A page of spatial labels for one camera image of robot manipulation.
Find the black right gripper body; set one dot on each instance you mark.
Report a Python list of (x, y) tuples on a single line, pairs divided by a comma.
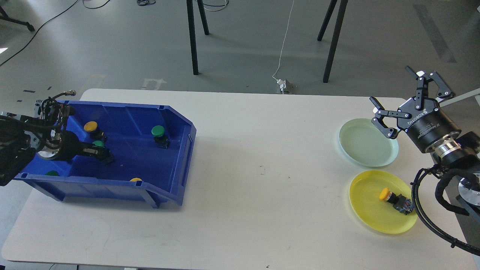
[(426, 126)]

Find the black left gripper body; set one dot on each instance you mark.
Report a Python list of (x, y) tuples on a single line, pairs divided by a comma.
[(64, 149)]

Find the black stand legs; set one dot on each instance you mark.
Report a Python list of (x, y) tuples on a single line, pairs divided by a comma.
[(192, 33), (336, 34)]

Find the black stand legs right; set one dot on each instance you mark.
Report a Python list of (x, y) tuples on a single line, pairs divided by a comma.
[(336, 34)]

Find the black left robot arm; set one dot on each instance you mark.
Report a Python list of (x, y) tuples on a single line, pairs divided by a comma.
[(45, 134)]

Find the yellow push button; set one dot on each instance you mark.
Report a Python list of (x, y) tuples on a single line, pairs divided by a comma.
[(94, 131), (399, 202)]

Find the green push button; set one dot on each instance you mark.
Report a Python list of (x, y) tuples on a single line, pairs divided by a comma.
[(99, 143), (160, 137)]

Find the light green plate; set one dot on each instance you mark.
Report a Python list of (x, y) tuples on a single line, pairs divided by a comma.
[(363, 143)]

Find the blue plastic bin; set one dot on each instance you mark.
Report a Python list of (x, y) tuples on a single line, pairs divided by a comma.
[(128, 129)]

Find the black stand legs left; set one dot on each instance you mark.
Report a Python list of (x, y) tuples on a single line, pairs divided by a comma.
[(192, 33)]

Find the yellow plate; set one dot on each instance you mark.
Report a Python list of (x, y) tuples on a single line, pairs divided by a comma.
[(380, 215)]

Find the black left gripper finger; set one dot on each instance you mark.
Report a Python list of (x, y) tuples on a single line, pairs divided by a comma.
[(105, 157), (95, 149)]

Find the white power adapter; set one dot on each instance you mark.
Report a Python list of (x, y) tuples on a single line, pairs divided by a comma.
[(284, 87)]

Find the green button at bin corner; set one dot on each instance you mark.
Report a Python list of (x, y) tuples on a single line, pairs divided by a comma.
[(52, 173)]

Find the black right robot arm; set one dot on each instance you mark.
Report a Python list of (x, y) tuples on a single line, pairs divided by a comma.
[(455, 155)]

